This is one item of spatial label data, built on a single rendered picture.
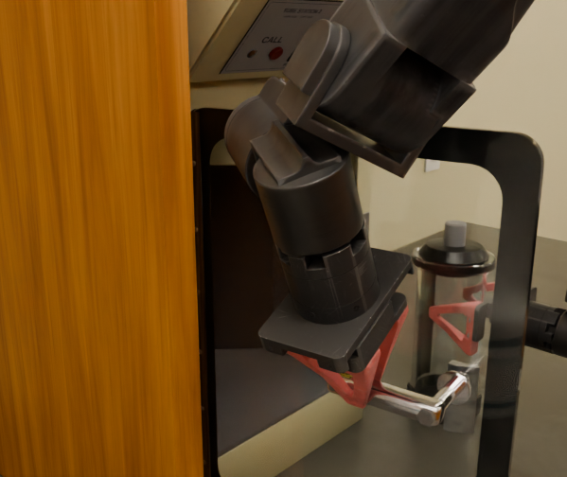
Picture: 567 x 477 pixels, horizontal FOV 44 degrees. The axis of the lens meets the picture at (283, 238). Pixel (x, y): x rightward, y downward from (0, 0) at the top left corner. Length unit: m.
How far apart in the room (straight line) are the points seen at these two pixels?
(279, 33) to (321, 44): 0.26
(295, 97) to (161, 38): 0.15
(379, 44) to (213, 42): 0.25
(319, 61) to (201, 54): 0.24
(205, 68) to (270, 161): 0.22
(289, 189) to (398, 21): 0.10
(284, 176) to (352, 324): 0.11
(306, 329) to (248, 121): 0.14
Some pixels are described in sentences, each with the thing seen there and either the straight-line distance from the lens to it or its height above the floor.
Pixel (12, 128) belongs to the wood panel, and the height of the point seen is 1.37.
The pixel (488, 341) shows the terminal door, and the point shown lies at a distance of 0.52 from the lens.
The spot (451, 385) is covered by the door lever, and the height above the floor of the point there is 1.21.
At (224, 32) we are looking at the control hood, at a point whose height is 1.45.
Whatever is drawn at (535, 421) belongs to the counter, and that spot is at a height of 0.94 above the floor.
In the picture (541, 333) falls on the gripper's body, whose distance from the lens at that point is 0.91.
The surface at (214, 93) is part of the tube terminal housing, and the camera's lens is 0.67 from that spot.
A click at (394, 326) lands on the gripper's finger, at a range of 0.48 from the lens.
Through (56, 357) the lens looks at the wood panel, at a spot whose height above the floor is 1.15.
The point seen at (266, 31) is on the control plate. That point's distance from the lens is 0.62.
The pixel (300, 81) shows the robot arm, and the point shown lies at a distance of 0.38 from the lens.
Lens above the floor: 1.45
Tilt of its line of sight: 17 degrees down
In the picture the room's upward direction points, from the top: straight up
